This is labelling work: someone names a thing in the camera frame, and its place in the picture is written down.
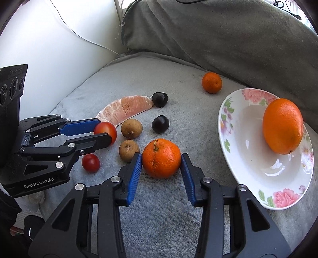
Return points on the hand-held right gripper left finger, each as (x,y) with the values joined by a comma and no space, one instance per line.
(134,178)

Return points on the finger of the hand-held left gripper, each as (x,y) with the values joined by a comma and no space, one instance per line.
(99,141)
(79,126)

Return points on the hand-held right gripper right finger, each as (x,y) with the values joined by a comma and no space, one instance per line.
(187,178)

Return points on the red cherry tomato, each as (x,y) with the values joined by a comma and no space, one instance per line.
(91,163)
(106,127)

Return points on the tangerine with stem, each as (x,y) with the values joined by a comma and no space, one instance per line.
(161,158)

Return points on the peeled pink pomelo segment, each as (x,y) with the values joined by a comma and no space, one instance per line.
(129,106)

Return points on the white floral plate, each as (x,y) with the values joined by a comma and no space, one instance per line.
(248,139)

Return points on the brown longan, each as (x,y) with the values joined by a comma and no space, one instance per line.
(128,150)
(131,128)

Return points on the dark plum lower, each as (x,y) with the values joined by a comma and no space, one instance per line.
(160,124)

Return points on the dark plum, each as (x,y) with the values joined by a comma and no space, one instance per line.
(159,99)
(160,124)

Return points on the dark plum upper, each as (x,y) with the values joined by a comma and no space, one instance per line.
(159,99)

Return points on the small smooth tangerine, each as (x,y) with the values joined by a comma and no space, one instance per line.
(211,82)

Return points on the light grey plush seat cover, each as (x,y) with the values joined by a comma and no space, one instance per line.
(174,74)

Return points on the large orange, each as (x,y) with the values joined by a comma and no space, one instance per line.
(282,126)

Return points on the dark grey plush blanket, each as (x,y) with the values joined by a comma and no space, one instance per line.
(223,37)

